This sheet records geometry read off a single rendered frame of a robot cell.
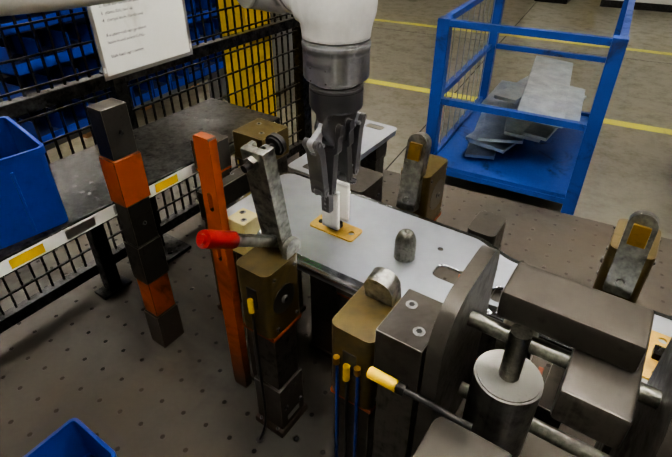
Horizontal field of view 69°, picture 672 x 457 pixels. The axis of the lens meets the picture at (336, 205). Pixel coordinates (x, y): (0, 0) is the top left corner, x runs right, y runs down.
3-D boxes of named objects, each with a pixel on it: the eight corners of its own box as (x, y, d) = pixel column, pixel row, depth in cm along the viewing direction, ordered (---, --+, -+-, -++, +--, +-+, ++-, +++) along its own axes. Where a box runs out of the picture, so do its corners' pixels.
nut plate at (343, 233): (363, 231, 80) (364, 225, 79) (351, 243, 77) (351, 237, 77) (321, 214, 84) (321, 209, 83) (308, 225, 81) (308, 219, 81)
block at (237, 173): (264, 283, 114) (252, 168, 97) (227, 314, 105) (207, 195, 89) (254, 278, 115) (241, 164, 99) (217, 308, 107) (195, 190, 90)
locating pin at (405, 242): (417, 262, 76) (421, 227, 72) (408, 273, 74) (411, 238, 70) (399, 255, 77) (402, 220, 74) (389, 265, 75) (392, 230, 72)
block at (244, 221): (276, 374, 92) (260, 213, 73) (264, 388, 90) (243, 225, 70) (262, 366, 94) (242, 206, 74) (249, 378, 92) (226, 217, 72)
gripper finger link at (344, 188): (331, 180, 78) (334, 178, 78) (332, 216, 81) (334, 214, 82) (347, 185, 76) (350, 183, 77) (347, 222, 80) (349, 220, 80)
